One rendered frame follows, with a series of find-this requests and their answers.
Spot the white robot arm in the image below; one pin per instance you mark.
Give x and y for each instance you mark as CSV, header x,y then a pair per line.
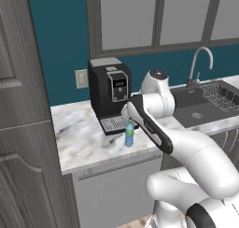
x,y
199,157

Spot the black coffee machine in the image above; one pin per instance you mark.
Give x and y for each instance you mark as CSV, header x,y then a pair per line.
x,y
105,91

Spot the blue water bottle green cap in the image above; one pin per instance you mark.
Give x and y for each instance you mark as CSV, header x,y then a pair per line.
x,y
129,136

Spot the dark grey sink basin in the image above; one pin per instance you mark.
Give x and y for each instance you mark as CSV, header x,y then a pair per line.
x,y
202,104

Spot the silver dishwasher front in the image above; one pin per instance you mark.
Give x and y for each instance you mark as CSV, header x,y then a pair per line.
x,y
115,194

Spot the silver curved tap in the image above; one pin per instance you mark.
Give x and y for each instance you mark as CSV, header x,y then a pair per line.
x,y
199,66

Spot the tall grey wood cupboard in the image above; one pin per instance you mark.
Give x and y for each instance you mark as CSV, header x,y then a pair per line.
x,y
28,119

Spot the grey framed window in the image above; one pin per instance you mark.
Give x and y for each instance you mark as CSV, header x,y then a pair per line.
x,y
161,20

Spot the grey sink cupboard door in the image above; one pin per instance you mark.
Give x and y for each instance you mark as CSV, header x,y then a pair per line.
x,y
228,141

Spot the white wall socket plate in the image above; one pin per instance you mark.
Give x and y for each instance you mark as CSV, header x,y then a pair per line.
x,y
81,78

